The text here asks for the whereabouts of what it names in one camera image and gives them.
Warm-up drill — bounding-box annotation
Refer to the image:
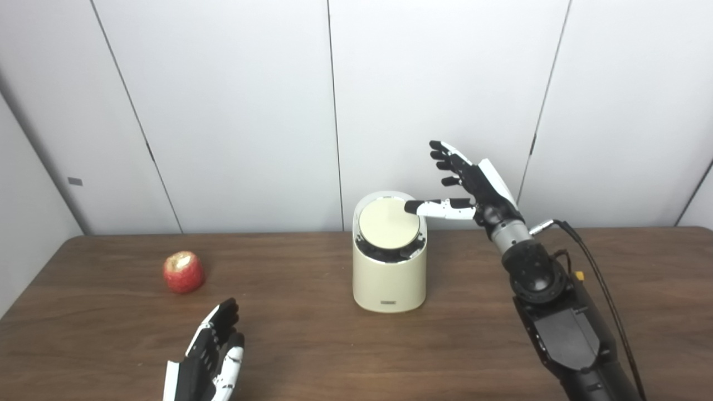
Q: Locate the cream-colored round bin lid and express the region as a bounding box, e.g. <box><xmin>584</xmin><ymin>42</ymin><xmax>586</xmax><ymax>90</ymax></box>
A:
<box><xmin>359</xmin><ymin>198</ymin><xmax>420</xmax><ymax>250</ymax></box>

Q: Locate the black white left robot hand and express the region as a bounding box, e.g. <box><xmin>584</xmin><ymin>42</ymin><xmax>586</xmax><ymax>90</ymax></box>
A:
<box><xmin>163</xmin><ymin>297</ymin><xmax>245</xmax><ymax>401</ymax></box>

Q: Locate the cream-colored bin body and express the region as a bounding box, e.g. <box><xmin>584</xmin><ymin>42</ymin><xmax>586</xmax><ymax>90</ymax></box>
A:
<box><xmin>352</xmin><ymin>191</ymin><xmax>428</xmax><ymax>313</ymax></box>

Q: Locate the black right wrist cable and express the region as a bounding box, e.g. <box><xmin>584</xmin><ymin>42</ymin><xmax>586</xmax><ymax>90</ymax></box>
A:
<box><xmin>529</xmin><ymin>219</ymin><xmax>647</xmax><ymax>401</ymax></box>

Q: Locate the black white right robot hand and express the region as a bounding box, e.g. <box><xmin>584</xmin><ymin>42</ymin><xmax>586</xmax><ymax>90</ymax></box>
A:
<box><xmin>404</xmin><ymin>140</ymin><xmax>526</xmax><ymax>229</ymax></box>

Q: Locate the red apple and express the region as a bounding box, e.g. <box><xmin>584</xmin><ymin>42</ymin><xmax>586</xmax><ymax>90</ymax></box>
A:
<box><xmin>163</xmin><ymin>251</ymin><xmax>205</xmax><ymax>294</ymax></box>

